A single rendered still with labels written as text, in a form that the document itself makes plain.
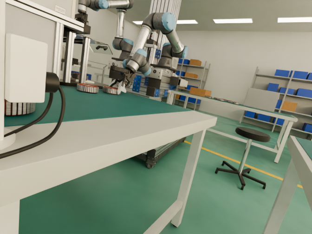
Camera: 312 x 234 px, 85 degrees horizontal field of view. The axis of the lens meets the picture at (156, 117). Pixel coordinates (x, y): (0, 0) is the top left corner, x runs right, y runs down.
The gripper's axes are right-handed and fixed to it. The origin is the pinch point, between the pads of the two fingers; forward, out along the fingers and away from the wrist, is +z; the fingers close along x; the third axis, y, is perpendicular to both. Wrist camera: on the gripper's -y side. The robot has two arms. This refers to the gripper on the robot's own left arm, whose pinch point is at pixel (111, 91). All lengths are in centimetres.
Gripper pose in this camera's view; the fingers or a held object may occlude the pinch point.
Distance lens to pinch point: 113.4
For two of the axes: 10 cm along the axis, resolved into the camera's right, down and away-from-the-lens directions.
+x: -6.8, -2.8, 6.7
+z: -5.2, 8.3, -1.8
